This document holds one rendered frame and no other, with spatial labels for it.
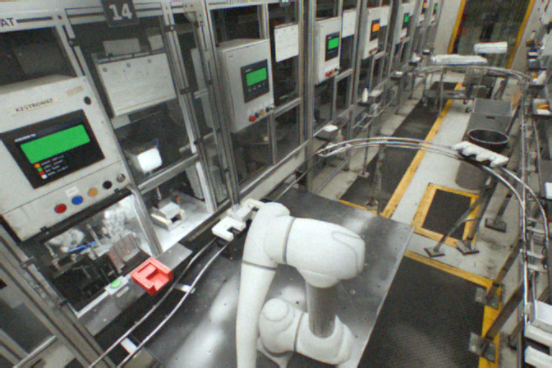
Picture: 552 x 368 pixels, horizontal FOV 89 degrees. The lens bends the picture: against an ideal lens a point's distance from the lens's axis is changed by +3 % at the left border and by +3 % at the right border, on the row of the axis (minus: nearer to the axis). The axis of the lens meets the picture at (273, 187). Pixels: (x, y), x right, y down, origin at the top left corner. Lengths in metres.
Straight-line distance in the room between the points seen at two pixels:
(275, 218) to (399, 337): 1.74
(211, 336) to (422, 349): 1.43
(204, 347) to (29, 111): 1.17
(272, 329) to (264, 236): 0.58
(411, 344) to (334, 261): 1.69
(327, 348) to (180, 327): 0.77
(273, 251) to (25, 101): 0.90
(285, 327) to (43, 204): 1.01
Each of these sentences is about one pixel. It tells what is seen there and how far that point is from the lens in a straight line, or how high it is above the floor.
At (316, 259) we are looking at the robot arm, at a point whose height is 1.47.
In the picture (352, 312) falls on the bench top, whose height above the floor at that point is 0.68.
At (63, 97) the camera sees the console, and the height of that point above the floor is 1.78.
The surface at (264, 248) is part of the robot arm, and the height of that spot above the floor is 1.46.
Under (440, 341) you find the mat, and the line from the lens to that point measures 2.45.
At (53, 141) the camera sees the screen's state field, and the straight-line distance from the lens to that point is 1.21.
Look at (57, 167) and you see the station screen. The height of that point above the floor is 1.57.
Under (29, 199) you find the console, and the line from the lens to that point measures 1.27.
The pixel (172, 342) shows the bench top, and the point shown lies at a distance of 1.61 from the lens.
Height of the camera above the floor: 2.02
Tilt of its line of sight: 34 degrees down
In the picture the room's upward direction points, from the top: 5 degrees counter-clockwise
